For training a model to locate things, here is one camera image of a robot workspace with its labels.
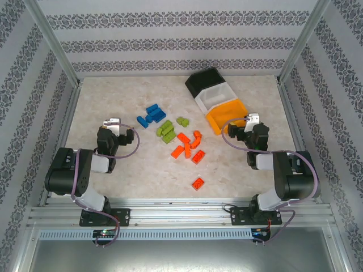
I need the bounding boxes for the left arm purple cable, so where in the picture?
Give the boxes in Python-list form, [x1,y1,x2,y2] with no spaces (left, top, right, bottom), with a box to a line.
[70,122,140,247]

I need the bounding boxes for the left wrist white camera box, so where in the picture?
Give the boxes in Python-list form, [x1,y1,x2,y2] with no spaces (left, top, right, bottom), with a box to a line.
[103,117,122,136]

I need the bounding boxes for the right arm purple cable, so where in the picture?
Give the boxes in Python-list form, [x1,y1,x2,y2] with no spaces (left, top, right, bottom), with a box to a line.
[221,117,320,247]

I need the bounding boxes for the aluminium side rail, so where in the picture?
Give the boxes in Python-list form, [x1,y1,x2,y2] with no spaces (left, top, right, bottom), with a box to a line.
[277,80,324,206]
[38,80,83,207]

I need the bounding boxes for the orange plastic bin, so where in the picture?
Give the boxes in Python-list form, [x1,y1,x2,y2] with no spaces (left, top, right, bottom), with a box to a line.
[205,99,248,135]

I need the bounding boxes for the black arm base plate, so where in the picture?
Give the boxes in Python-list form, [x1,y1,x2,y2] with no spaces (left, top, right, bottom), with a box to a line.
[78,207,132,227]
[230,206,284,227]

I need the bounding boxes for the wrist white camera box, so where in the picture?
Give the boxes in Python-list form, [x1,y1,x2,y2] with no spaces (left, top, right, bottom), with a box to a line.
[103,117,122,136]
[245,112,261,133]

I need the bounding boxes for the aluminium base mounting rails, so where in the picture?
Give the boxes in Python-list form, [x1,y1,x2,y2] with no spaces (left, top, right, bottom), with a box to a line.
[27,197,334,227]

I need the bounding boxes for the small controller circuit board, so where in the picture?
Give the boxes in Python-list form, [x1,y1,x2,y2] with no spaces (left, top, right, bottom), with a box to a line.
[92,229,117,239]
[251,228,272,238]

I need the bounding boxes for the black plastic bin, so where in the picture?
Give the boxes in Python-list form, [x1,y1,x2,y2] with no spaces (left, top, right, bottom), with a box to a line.
[184,67,227,99]

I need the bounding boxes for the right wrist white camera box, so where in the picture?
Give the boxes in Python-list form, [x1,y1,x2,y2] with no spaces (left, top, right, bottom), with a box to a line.
[245,112,261,133]

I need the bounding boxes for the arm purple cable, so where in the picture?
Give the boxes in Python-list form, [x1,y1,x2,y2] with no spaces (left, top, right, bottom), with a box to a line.
[221,117,320,247]
[70,122,140,247]

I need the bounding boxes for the slotted grey cable duct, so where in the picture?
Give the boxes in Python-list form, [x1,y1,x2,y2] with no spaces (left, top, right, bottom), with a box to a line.
[38,228,255,241]

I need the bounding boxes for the grey metal panel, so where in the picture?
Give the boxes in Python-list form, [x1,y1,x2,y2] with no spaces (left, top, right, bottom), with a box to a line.
[16,239,349,272]

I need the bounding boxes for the white plastic bin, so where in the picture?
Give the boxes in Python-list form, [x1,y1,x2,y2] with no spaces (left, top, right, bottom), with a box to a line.
[195,82,239,114]

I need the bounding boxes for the aluminium frame corner post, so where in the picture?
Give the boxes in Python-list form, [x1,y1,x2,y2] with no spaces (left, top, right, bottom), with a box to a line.
[22,0,85,86]
[276,0,332,84]

